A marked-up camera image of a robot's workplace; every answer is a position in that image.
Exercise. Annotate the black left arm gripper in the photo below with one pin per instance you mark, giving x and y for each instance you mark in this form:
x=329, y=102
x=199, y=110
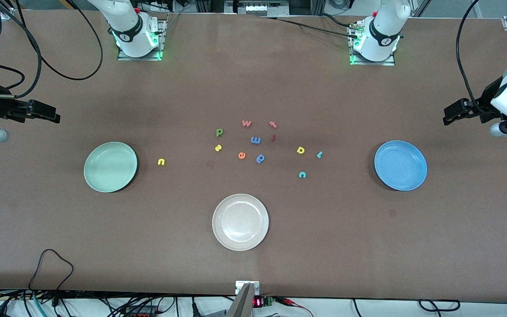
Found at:
x=486, y=102

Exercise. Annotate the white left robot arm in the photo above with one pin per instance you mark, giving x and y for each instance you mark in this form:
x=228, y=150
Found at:
x=385, y=26

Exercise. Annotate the blue plate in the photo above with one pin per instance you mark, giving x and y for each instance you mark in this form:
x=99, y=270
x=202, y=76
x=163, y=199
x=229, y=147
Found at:
x=401, y=165

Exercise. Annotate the green plate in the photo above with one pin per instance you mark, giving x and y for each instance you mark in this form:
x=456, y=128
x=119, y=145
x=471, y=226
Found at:
x=110, y=167

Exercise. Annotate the pink letter w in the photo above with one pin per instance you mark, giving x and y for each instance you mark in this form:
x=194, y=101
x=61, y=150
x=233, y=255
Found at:
x=246, y=123

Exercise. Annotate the blue letter p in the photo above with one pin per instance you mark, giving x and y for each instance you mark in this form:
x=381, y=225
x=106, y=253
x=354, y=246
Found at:
x=260, y=158

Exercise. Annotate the blue letter m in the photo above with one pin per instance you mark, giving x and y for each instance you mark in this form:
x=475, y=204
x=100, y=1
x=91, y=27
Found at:
x=255, y=140

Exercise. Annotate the white plate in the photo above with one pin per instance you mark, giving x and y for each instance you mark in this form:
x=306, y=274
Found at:
x=240, y=222

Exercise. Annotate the red clip lead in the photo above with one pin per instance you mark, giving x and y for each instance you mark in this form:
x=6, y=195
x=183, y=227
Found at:
x=291, y=301

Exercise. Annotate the grey metal bar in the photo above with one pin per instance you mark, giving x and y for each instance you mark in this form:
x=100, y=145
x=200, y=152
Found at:
x=242, y=306

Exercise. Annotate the red digit display module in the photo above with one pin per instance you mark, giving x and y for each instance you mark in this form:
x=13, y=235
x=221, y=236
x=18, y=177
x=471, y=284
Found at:
x=258, y=302

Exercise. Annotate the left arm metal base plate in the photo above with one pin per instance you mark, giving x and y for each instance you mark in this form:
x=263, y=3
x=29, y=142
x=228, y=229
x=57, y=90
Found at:
x=390, y=63

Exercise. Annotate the silver metal bracket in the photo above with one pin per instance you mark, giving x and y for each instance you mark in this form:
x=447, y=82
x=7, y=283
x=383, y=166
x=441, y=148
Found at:
x=239, y=288

